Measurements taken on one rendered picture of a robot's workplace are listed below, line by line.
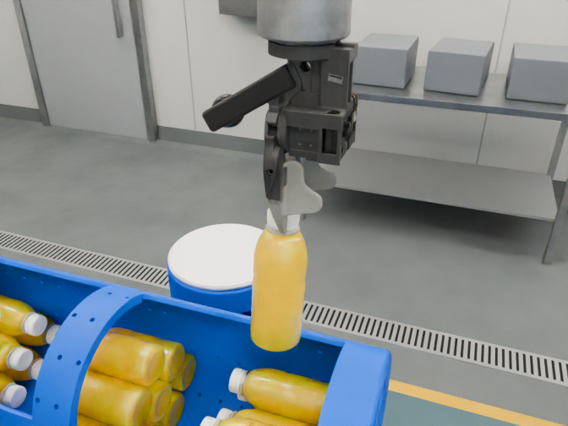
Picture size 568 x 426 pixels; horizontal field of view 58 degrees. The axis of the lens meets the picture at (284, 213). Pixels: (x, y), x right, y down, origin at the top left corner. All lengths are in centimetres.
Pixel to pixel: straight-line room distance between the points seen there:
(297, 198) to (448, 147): 346
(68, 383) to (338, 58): 57
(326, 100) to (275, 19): 9
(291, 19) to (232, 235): 92
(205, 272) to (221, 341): 29
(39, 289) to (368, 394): 73
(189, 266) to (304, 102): 77
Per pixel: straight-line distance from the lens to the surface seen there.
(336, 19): 50
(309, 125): 52
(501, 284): 310
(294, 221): 60
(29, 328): 107
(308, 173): 61
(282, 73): 53
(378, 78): 310
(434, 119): 392
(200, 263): 125
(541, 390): 257
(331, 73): 52
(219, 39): 423
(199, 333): 99
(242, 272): 121
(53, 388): 83
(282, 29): 49
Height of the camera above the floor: 175
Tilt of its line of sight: 30 degrees down
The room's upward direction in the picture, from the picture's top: straight up
